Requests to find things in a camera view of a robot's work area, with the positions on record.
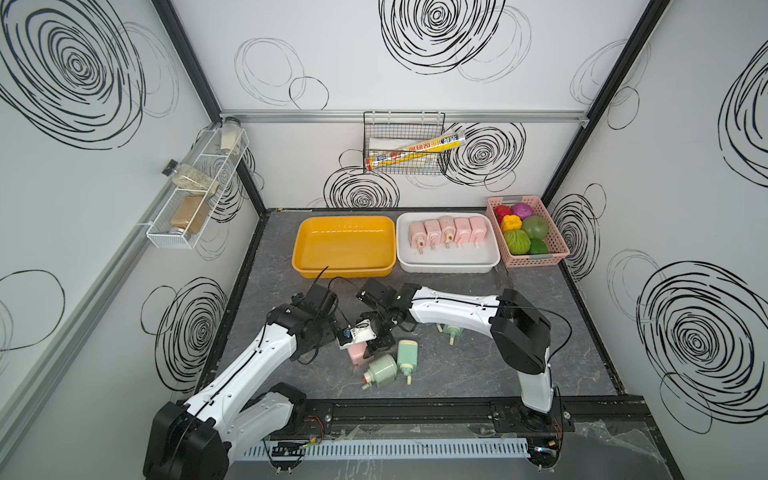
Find yellow plastic storage tray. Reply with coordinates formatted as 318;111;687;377
292;216;396;278

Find white plastic storage tray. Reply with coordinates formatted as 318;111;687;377
396;212;500;273

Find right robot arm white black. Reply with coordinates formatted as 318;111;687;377
357;279;555;414

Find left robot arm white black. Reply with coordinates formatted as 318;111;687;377
143;285;337;479

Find yellow red foil roll box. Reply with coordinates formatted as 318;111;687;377
363;132;465;171

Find red toy pepper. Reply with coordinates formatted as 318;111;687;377
493;205;513;225

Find yellow toy pepper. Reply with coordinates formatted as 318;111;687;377
500;214;522;233

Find dark green toy vegetable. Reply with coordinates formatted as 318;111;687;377
503;229;549;256

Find purple toy vegetable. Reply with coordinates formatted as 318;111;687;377
510;203;534;220

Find green toy apple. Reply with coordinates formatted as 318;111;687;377
522;215;549;240

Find pink perforated plastic basket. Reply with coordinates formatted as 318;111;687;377
485;195;570;269

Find clear bottle on shelf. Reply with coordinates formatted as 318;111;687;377
162;160;219;198

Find glass jar on shelf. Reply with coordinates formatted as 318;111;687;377
220;117;242;152

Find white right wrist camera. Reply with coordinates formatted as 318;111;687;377
336;320;377;350

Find black wire wall basket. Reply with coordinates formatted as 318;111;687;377
363;110;447;176

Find white wire wall shelf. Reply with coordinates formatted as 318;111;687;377
146;118;249;255

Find white slotted cable duct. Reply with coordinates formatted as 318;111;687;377
240;438;530;461

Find aluminium wall rail back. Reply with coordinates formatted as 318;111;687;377
220;109;589;126

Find aluminium wall rail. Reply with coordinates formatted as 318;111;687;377
220;109;589;126
1;185;171;463

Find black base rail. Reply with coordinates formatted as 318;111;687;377
164;395;652;442

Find aluminium wall rail left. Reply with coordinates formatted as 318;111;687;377
1;185;171;463

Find black corner frame post left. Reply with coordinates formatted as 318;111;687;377
151;0;268;216

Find black corner frame post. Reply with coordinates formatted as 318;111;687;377
151;0;268;216
541;0;671;206

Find black corner frame post right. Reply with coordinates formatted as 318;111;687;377
541;0;671;206

